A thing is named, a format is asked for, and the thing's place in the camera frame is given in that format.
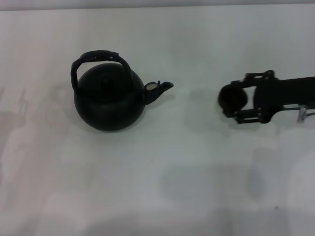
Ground black round teapot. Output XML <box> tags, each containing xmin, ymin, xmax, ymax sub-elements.
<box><xmin>70</xmin><ymin>50</ymin><xmax>175</xmax><ymax>133</ymax></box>

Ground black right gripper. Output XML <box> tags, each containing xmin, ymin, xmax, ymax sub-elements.
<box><xmin>222</xmin><ymin>69</ymin><xmax>315</xmax><ymax>125</ymax></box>

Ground small dark teacup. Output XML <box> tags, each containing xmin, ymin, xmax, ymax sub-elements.
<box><xmin>218</xmin><ymin>84</ymin><xmax>248</xmax><ymax>117</ymax></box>

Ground grey cable with white connector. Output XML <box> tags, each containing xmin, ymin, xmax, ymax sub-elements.
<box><xmin>283</xmin><ymin>104</ymin><xmax>308</xmax><ymax>123</ymax></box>

